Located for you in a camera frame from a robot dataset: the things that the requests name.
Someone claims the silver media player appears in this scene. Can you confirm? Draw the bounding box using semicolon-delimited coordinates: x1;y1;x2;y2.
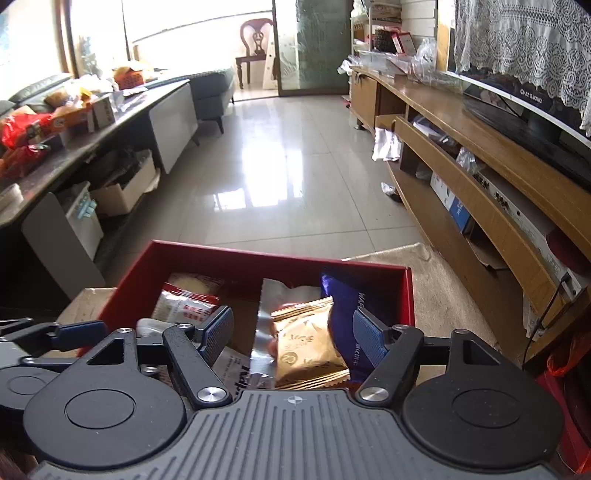
475;168;583;301

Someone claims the white bag with blue print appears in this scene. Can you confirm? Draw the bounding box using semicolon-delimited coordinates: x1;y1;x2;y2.
65;182;105;259

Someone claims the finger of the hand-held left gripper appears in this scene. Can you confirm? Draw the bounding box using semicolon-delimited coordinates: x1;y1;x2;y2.
0;318;108;360

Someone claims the white lace cloth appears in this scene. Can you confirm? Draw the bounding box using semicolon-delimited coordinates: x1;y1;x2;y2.
455;0;591;134

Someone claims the black television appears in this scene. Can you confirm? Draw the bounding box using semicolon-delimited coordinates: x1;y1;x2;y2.
445;0;591;185

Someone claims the red plastic bag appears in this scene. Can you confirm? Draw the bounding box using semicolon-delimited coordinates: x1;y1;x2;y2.
0;113;54;148

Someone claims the clear plastic bag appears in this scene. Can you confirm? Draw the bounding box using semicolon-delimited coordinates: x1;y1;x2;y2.
413;37;439;77

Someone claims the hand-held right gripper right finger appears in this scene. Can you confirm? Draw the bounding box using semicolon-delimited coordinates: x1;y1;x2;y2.
352;308;504;409

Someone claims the red cardboard box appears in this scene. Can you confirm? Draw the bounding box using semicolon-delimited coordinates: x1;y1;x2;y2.
95;240;415;402

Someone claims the red gift box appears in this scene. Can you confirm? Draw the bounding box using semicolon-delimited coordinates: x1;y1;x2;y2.
372;27;414;54

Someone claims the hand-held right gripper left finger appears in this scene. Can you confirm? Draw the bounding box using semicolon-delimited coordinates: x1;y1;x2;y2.
81;305;235;409

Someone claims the golden snack packet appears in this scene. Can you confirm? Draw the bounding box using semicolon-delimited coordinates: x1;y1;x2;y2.
270;296;350;390

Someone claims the grey-blue sofa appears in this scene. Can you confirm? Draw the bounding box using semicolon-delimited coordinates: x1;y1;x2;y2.
189;66;236;134

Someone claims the open cardboard box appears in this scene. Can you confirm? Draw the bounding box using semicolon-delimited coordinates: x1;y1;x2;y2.
90;150;160;217

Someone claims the orange box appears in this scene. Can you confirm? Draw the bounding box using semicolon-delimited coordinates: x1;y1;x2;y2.
113;66;148;90

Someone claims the grey wafer packet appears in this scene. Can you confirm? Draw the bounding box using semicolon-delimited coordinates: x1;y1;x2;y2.
215;346;278;402

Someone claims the small white carton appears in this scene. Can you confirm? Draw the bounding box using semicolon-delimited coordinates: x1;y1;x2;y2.
92;95;116;130

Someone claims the white crumpled bag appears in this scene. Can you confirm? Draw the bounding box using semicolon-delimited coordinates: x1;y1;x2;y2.
372;127;402;162

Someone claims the glass sliding door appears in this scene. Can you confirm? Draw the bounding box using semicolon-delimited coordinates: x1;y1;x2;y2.
272;0;354;97

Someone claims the wooden television cabinet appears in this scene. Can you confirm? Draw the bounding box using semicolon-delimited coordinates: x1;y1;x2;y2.
348;65;591;365

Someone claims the dark leather sofa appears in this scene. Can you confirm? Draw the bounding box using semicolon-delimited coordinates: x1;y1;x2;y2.
8;73;75;109

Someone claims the blue and white box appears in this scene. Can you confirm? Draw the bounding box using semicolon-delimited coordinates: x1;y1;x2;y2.
429;171;474;234

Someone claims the purple biscuit packet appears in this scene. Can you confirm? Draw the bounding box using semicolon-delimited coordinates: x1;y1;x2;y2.
321;272;409;384

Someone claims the vacuum sausage packet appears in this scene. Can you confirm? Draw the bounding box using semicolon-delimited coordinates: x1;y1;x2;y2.
249;278;324;393

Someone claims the dark wooden chair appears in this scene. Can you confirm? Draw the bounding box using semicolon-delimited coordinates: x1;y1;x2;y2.
235;18;274;90

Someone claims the red and white long packet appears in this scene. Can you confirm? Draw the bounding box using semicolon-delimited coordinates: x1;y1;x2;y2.
151;284;220;326

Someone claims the dark long coffee table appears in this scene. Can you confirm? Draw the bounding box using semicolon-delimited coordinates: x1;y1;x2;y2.
0;78;199;278

